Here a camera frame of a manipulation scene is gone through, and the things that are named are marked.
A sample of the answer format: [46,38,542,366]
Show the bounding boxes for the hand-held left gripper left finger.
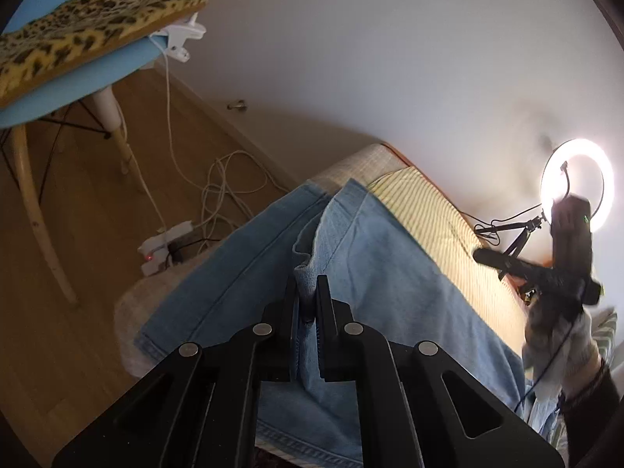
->
[51,275,300,468]

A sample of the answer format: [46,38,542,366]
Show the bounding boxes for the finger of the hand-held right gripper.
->
[473,248,542,284]

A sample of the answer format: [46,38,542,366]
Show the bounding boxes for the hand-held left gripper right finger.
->
[317,275,571,468]

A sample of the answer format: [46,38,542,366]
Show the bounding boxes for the light blue denim pants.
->
[134,179,526,466]

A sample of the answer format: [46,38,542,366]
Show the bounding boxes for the person's right forearm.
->
[556,358,624,466]

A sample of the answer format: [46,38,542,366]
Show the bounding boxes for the person's right hand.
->
[521,297,600,399]

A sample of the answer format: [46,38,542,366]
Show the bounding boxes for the black tripod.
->
[475,209,551,281]

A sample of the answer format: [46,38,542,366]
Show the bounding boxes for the pale yellow ribbed blanket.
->
[367,166,530,347]

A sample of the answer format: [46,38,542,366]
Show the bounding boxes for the green white patterned pillow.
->
[592,307,620,366]

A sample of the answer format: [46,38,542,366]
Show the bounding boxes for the black power adapter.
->
[166,236,220,266]

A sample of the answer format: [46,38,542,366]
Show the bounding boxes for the orange bed sheet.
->
[383,142,410,167]

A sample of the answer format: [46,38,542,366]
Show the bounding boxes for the white power strip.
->
[138,221,196,278]

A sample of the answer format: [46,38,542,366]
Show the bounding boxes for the beige checked blanket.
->
[114,144,408,381]

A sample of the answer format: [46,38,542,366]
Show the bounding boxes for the blue chair with wooden legs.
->
[0,0,152,308]

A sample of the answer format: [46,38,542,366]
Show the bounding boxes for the leopard print cushion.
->
[0,0,209,108]

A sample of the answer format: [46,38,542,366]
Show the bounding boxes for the lit ring light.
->
[539,138,616,235]

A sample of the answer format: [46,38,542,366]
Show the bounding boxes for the thin black cable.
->
[514,322,578,410]

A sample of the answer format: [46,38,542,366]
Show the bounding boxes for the tangled white cable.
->
[200,151,293,249]

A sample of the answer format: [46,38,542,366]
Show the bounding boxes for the white lamp cable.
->
[156,34,196,235]

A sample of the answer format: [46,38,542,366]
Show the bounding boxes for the white clamp with cable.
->
[149,0,259,62]

